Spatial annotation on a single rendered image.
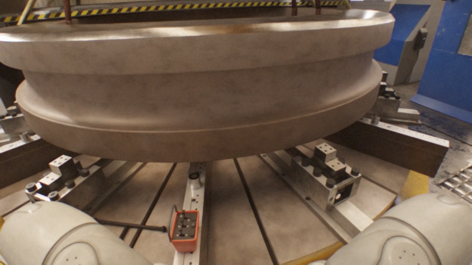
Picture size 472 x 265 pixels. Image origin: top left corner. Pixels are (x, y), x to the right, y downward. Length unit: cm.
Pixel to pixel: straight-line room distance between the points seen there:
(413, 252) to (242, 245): 154
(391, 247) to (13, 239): 62
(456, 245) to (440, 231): 3
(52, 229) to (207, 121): 125
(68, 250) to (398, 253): 47
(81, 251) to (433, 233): 56
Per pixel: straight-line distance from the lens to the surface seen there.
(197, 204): 165
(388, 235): 44
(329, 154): 192
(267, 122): 163
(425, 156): 289
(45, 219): 56
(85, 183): 220
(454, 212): 58
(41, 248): 53
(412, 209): 55
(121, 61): 154
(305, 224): 205
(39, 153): 318
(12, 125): 410
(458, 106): 570
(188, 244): 136
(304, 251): 191
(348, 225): 198
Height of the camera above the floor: 189
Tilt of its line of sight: 27 degrees down
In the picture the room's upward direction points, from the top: 1 degrees counter-clockwise
